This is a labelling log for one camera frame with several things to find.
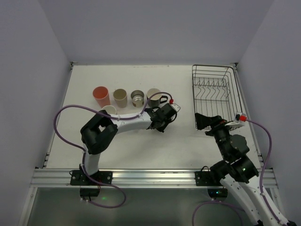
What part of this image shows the black mug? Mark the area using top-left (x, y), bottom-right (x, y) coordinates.
top-left (146, 88), bottom-right (168, 107)

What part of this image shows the metal cup with cream label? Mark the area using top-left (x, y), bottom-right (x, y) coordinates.
top-left (131, 90), bottom-right (144, 108)

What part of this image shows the beige plastic cup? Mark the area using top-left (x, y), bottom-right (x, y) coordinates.
top-left (113, 89), bottom-right (127, 108)

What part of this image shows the pink ceramic mug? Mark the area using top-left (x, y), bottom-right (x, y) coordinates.
top-left (102, 105), bottom-right (117, 115)

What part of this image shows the tall pink plastic cup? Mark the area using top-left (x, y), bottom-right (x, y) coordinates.
top-left (93, 86), bottom-right (111, 107)

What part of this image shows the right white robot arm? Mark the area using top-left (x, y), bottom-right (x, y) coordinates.
top-left (195, 113), bottom-right (296, 226)

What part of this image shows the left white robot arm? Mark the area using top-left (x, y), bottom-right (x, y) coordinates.
top-left (80, 103), bottom-right (181, 176)

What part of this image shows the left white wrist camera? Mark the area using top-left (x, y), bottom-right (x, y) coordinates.
top-left (170, 103), bottom-right (181, 113)

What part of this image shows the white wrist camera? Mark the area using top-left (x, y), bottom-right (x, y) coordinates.
top-left (226, 112), bottom-right (247, 128)
top-left (170, 103), bottom-right (181, 113)

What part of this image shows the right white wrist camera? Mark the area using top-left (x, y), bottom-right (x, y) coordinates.
top-left (226, 112), bottom-right (247, 128)

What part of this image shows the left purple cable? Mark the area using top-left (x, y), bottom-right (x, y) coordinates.
top-left (53, 91), bottom-right (176, 208)

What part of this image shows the purple cable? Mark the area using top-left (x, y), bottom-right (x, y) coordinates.
top-left (53, 91), bottom-right (176, 208)
top-left (192, 113), bottom-right (287, 226)

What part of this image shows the wire dish rack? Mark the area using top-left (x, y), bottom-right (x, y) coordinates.
top-left (192, 65), bottom-right (245, 130)

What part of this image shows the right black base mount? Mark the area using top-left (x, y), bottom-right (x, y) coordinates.
top-left (194, 166), bottom-right (228, 201)

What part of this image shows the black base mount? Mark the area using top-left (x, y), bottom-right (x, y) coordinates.
top-left (69, 169), bottom-right (113, 200)
top-left (194, 166), bottom-right (228, 201)

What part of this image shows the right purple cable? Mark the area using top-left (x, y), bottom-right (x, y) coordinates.
top-left (192, 113), bottom-right (287, 226)

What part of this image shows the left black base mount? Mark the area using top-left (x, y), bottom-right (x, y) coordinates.
top-left (69, 169), bottom-right (113, 200)

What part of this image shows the aluminium mounting rail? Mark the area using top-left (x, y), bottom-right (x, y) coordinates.
top-left (32, 167), bottom-right (278, 189)

